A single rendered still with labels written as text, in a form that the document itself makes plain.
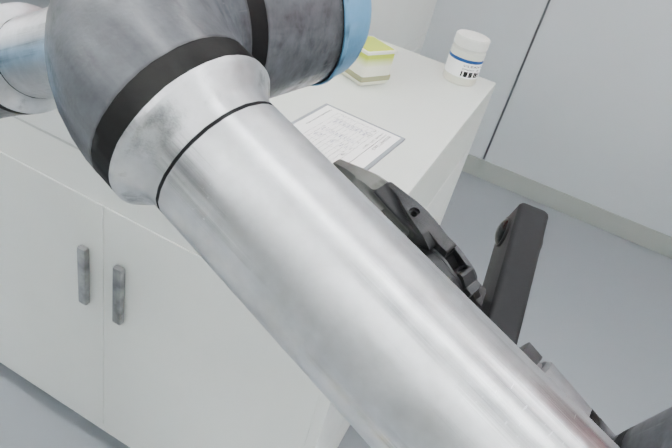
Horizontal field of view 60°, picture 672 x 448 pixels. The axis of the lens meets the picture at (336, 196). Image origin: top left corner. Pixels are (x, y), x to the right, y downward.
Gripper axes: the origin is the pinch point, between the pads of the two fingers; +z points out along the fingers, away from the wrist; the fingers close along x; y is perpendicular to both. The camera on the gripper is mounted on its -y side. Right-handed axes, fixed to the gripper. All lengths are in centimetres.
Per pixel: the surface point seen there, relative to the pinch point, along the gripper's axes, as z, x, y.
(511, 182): 28, 209, -146
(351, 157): 12.9, 29.5, -13.2
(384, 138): 14.4, 34.1, -21.4
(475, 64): 23, 48, -54
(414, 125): 15, 39, -30
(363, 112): 22, 38, -24
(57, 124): 51, 41, 18
